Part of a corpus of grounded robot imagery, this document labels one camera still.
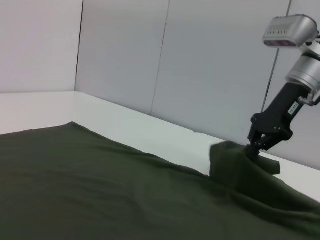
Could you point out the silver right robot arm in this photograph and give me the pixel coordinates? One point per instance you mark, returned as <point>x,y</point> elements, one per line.
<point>306,70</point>

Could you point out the dark green shirt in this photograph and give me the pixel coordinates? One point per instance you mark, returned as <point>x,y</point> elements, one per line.
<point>100,187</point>

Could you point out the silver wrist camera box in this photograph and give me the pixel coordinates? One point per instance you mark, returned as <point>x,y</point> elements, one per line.
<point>287,28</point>

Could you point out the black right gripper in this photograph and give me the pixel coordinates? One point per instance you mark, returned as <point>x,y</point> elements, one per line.
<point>277,117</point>

